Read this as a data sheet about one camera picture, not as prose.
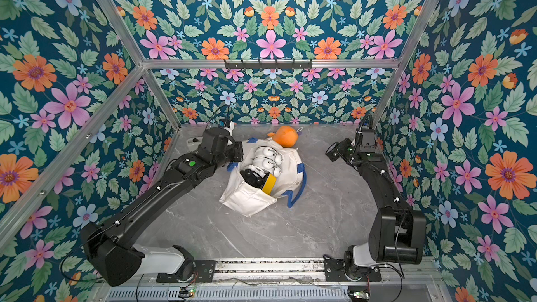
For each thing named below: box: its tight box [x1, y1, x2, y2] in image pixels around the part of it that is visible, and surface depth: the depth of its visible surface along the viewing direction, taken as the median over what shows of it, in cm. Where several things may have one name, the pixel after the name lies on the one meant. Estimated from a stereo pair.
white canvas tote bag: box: [218, 137, 307, 218], surface depth 82 cm
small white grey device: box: [186, 137, 203, 154], surface depth 110 cm
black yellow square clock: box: [239, 168, 277, 196], surface depth 88 cm
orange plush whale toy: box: [267, 125, 299, 148], surface depth 108 cm
